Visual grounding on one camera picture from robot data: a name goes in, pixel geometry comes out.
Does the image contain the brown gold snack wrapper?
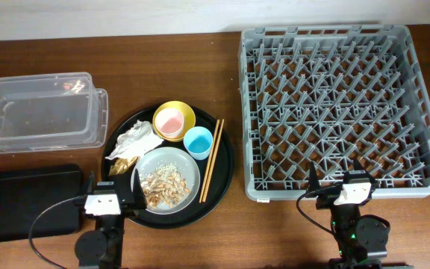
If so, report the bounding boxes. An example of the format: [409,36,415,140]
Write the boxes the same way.
[108,156,139,176]

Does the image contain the grey plate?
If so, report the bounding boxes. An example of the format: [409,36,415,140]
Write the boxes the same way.
[134,146,201,215]

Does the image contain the white napkin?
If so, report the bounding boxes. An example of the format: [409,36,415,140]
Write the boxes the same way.
[105,120,163,160]

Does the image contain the wooden chopstick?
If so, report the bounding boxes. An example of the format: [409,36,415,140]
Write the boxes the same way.
[202,119,225,202]
[199,120,220,203]

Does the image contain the pink cup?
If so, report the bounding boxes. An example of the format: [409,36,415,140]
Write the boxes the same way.
[155,108,184,138]

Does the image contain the blue cup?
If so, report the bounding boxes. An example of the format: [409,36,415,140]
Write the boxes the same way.
[183,126,214,161]

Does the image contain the yellow bowl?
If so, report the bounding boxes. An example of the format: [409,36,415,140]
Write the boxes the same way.
[152,101,196,142]

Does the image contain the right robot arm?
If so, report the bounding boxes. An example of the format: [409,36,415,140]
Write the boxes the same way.
[297,159,410,269]

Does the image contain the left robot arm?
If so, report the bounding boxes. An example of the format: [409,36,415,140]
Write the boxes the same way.
[74,169,147,268]

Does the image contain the grey plastic dishwasher rack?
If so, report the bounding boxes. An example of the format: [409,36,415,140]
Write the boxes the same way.
[238,25,430,202]

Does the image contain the clear plastic waste bin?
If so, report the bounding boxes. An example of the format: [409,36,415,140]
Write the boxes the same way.
[0,72,109,154]

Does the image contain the food scraps on plate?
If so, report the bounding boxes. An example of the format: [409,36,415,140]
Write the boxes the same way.
[140,164,190,209]

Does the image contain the black rectangular tray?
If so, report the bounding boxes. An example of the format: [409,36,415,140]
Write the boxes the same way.
[0,164,83,242]

